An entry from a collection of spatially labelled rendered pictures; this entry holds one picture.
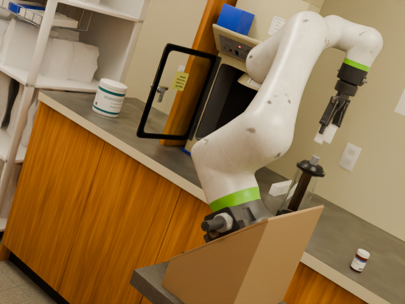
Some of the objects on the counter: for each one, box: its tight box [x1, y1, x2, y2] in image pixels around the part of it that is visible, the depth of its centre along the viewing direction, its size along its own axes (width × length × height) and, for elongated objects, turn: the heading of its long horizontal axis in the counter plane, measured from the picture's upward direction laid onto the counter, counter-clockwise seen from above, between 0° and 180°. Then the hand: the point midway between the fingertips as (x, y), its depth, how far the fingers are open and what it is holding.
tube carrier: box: [280, 161, 325, 215], centre depth 196 cm, size 11×11×21 cm
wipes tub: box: [92, 78, 128, 118], centre depth 254 cm, size 13×13×15 cm
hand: (325, 136), depth 191 cm, fingers open, 7 cm apart
